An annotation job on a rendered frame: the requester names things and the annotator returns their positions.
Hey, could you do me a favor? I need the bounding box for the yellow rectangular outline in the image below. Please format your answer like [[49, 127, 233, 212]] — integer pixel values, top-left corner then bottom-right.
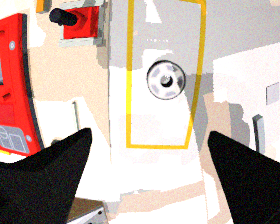
[[127, 0, 207, 149]]

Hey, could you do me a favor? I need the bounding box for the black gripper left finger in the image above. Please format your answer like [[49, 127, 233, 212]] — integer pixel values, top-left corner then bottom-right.
[[0, 127, 92, 224]]

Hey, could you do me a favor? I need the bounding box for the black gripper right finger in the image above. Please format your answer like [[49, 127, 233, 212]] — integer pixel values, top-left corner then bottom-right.
[[207, 131, 280, 224]]

